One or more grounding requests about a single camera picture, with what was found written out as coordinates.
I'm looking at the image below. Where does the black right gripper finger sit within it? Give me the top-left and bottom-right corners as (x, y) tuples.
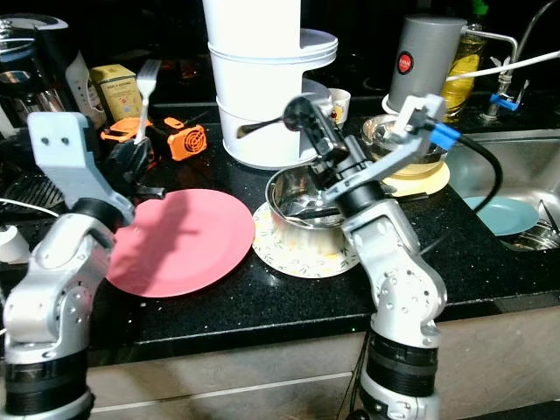
(284, 94), (323, 154)
(308, 101), (344, 145)

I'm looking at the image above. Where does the long steel spoon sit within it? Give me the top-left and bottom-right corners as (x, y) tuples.
(237, 117), (294, 140)

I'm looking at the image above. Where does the steel fork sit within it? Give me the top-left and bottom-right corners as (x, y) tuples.
(136, 59), (161, 145)

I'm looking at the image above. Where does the pink plate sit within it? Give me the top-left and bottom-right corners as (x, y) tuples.
(105, 188), (256, 298)

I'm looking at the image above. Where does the white printed mug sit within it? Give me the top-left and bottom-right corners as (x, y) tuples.
(322, 87), (353, 125)

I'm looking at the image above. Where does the small orange black gadget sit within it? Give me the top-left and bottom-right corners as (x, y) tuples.
(101, 116), (142, 145)

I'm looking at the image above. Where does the orange black grille gadget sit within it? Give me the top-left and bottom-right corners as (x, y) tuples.
(159, 116), (212, 164)

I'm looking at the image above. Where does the shallow steel bowl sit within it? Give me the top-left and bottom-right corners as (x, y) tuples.
(360, 114), (447, 169)

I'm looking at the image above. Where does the yellow tea box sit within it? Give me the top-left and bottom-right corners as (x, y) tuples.
(89, 64), (142, 122)

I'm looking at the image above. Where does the white tiered rack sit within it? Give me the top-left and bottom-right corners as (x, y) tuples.
(203, 0), (340, 171)

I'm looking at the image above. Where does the yellow plate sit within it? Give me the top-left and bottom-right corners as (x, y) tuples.
(378, 157), (452, 199)

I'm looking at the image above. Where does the floral white plate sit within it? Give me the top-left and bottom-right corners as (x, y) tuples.
(252, 199), (364, 279)

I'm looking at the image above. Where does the grey water filter cylinder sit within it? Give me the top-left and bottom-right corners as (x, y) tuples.
(389, 15), (469, 113)

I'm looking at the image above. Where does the black coffee maker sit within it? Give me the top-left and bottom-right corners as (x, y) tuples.
(0, 13), (93, 141)

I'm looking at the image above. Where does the white plug adapter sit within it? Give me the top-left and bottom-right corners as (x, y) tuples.
(0, 226), (30, 264)

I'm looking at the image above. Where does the yellow dish soap bottle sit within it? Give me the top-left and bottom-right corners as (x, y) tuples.
(442, 19), (488, 121)

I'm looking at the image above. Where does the light blue plate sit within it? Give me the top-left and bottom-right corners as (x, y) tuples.
(462, 195), (540, 237)

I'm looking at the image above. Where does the chrome faucet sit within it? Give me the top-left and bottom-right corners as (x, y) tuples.
(468, 0), (560, 123)

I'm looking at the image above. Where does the stainless steel sink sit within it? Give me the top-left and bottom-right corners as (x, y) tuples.
(446, 129), (560, 255)

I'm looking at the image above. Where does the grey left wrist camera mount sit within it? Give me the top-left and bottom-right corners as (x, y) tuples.
(28, 111), (133, 220)

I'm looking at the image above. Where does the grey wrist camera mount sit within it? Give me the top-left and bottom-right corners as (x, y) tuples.
(324, 94), (447, 207)
(28, 111), (133, 220)

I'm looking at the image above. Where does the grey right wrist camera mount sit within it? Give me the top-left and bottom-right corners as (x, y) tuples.
(324, 94), (447, 207)

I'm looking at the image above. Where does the thin white cable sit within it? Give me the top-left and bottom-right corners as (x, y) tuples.
(0, 199), (46, 220)

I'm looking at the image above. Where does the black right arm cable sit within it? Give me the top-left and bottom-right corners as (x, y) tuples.
(420, 122), (505, 259)

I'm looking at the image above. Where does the white filter hose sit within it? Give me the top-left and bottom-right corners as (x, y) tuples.
(446, 48), (560, 85)

